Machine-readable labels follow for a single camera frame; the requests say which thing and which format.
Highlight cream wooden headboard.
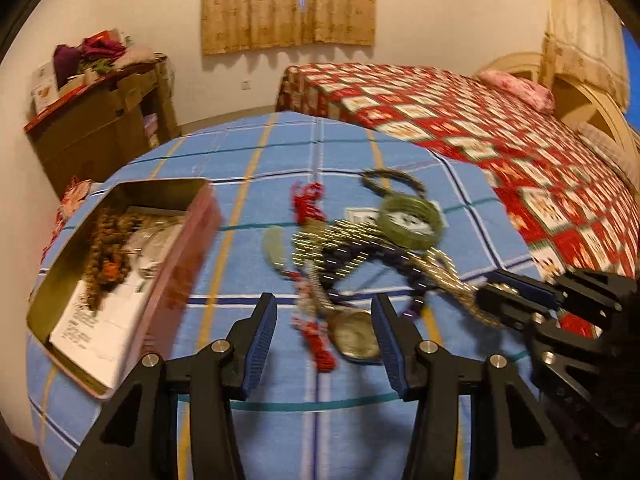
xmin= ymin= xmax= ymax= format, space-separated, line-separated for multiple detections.
xmin=475 ymin=52 xmax=640 ymax=161

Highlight pink metal tin box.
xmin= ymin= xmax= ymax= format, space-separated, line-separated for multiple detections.
xmin=25 ymin=177 xmax=223 ymax=401

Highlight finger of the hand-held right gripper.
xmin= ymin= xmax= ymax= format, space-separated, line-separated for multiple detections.
xmin=474 ymin=284 xmax=548 ymax=331
xmin=484 ymin=268 xmax=568 ymax=307

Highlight white printed carton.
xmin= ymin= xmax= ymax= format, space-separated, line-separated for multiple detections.
xmin=31 ymin=62 xmax=66 ymax=113

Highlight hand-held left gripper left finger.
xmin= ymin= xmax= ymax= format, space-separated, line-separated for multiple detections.
xmin=62 ymin=292 xmax=278 ymax=480

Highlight silver pocket watch with chain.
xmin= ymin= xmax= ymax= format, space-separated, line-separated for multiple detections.
xmin=297 ymin=270 xmax=386 ymax=366

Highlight pile of purple clothes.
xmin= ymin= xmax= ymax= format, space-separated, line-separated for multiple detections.
xmin=52 ymin=30 xmax=166 ymax=86

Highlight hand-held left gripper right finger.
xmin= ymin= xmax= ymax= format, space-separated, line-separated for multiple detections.
xmin=371 ymin=292 xmax=581 ymax=480

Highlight purple bead bracelet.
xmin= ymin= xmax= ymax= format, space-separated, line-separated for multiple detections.
xmin=320 ymin=242 xmax=431 ymax=321

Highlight brown wooden bead necklace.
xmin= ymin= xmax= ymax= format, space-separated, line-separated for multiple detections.
xmin=85 ymin=207 xmax=146 ymax=311

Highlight gold chain necklace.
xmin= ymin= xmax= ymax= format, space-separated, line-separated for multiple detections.
xmin=292 ymin=220 xmax=501 ymax=328

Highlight pink floral pillow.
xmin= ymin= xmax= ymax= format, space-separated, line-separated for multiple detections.
xmin=472 ymin=69 xmax=556 ymax=113

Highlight heap of pink checkered clothes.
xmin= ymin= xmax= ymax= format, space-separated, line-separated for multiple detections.
xmin=40 ymin=177 xmax=108 ymax=261

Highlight beige patterned window curtain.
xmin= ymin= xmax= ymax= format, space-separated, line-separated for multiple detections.
xmin=542 ymin=0 xmax=631 ymax=106
xmin=201 ymin=0 xmax=377 ymax=56

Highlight blue plaid cloth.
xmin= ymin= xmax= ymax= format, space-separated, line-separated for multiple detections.
xmin=25 ymin=110 xmax=546 ymax=480

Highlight green bangle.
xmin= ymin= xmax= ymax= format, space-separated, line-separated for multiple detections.
xmin=376 ymin=194 xmax=445 ymax=252

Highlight striped pillow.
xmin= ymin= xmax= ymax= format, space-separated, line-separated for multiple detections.
xmin=575 ymin=122 xmax=640 ymax=181

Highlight flat red box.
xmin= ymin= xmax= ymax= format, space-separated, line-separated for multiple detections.
xmin=24 ymin=82 xmax=108 ymax=133

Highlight grey bead bracelet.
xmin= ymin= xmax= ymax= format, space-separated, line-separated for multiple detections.
xmin=361 ymin=167 xmax=427 ymax=198

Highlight bed with red quilt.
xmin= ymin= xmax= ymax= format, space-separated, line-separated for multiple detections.
xmin=275 ymin=62 xmax=640 ymax=341

